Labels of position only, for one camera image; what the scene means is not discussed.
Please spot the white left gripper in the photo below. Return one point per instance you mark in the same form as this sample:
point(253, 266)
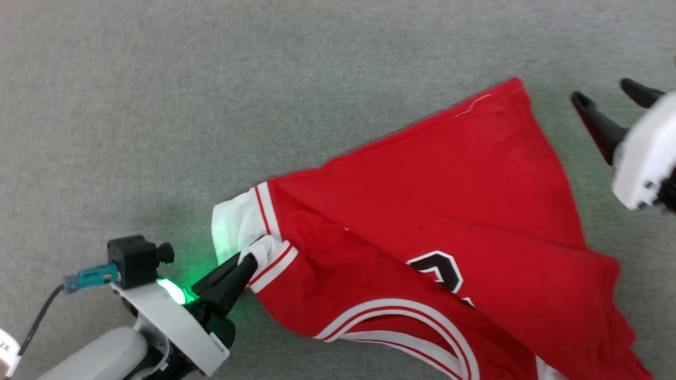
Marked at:
point(174, 327)

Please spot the grey fabric sofa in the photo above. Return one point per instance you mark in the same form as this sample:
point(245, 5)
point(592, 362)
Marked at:
point(211, 105)

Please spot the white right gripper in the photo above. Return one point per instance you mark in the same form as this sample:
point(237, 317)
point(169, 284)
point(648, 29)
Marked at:
point(647, 158)

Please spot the red basketball jersey white trim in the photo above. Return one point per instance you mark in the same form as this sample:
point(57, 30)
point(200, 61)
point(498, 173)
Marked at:
point(449, 200)

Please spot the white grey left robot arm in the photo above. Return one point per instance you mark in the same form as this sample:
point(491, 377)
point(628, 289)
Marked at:
point(95, 353)

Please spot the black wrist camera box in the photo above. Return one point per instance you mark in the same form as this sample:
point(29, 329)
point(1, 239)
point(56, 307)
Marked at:
point(134, 261)

